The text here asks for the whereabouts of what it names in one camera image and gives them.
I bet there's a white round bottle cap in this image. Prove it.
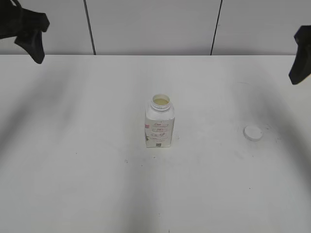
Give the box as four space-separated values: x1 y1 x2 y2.
243 125 263 141

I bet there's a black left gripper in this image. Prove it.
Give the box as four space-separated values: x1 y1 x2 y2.
0 0 50 64

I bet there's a white square drink bottle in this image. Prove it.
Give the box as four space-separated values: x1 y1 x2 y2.
144 94 175 148

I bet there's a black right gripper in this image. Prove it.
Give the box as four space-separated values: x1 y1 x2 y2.
289 25 311 85

